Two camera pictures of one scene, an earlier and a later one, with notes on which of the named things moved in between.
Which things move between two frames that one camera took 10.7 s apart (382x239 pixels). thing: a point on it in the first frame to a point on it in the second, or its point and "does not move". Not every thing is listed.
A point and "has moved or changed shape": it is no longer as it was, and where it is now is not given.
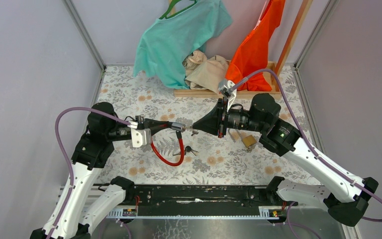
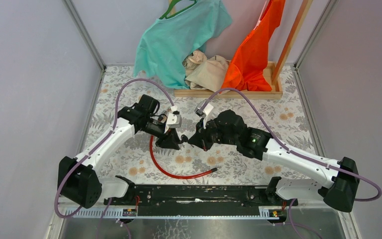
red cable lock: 156,125 has moved or changed shape
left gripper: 154,126 to 169,139
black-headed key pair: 187,149 to 184,138
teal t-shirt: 165,44 does not move
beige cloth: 203,73 does not move
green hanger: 171,7 does not move
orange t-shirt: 252,55 does not move
